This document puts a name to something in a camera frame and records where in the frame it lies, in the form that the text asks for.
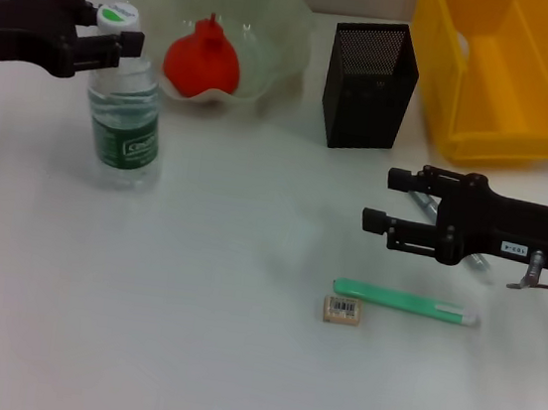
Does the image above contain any red-orange toy orange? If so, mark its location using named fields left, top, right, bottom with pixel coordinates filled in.
left=160, top=7, right=249, bottom=104

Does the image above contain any yellow plastic bin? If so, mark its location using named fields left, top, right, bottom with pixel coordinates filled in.
left=393, top=0, right=548, bottom=175

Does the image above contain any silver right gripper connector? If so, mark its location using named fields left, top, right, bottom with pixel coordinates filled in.
left=506, top=246, right=547, bottom=293

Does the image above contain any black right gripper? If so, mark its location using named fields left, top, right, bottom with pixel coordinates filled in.
left=356, top=157, right=548, bottom=278

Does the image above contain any clear green-label water bottle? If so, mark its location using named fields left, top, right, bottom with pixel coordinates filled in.
left=73, top=0, right=180, bottom=197

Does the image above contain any pale green glass fruit bowl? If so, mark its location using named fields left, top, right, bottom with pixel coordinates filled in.
left=116, top=0, right=318, bottom=117

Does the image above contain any beige barcode eraser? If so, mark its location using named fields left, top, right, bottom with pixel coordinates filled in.
left=322, top=294, right=362, bottom=328

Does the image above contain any silver glitter pen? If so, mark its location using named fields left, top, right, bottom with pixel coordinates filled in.
left=399, top=190, right=503, bottom=273

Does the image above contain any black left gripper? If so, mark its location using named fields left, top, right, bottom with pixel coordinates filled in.
left=0, top=0, right=150, bottom=88

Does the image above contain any black mesh pen holder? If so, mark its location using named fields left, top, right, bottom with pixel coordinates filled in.
left=315, top=14, right=426, bottom=159

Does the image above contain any green utility knife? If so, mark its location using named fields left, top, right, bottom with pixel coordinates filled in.
left=329, top=275, right=484, bottom=329

